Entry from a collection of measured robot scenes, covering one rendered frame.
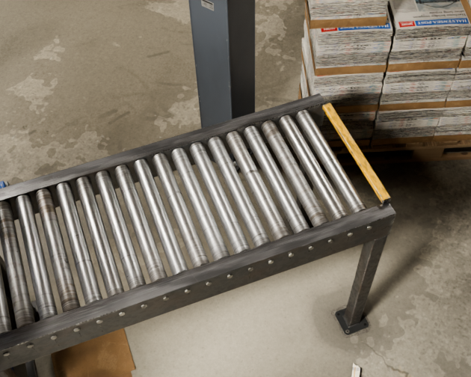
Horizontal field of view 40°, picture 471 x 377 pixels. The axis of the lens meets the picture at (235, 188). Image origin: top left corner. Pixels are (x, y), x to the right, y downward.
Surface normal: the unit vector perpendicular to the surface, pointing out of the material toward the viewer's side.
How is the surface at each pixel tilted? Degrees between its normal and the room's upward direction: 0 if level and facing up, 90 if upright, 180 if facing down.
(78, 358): 0
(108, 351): 0
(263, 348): 0
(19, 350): 90
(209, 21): 90
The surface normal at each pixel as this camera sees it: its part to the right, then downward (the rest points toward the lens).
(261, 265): 0.36, 0.75
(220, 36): -0.58, 0.67
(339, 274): -0.02, -0.58
